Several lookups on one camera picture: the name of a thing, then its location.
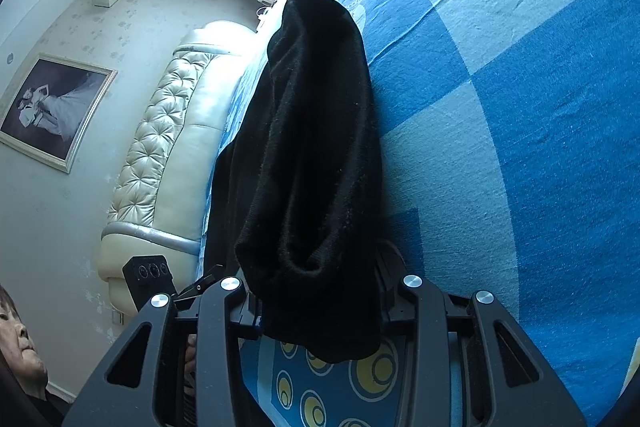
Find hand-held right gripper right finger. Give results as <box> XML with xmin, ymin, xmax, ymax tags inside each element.
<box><xmin>375</xmin><ymin>249</ymin><xmax>587</xmax><ymax>427</ymax></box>

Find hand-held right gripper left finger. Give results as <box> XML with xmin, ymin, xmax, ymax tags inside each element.
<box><xmin>62</xmin><ymin>278</ymin><xmax>263</xmax><ymax>427</ymax></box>

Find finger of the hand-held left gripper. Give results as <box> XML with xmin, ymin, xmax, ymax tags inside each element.
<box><xmin>175</xmin><ymin>264</ymin><xmax>226</xmax><ymax>303</ymax></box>

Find black pants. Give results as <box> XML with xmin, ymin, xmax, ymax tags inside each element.
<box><xmin>202</xmin><ymin>0</ymin><xmax>385</xmax><ymax>364</ymax></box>

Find white tufted leather headboard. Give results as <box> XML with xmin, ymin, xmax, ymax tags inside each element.
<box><xmin>97</xmin><ymin>21</ymin><xmax>262</xmax><ymax>314</ymax></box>

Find person's head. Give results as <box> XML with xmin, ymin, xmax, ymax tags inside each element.
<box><xmin>0</xmin><ymin>285</ymin><xmax>49</xmax><ymax>403</ymax></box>

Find person's dark clothing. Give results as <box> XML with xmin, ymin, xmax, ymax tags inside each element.
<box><xmin>0</xmin><ymin>379</ymin><xmax>77</xmax><ymax>427</ymax></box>

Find blue patterned bed sheet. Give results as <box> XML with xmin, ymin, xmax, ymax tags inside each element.
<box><xmin>197</xmin><ymin>0</ymin><xmax>640</xmax><ymax>427</ymax></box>

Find framed wall picture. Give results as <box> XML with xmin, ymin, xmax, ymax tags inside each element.
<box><xmin>0</xmin><ymin>53</ymin><xmax>119</xmax><ymax>174</ymax></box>

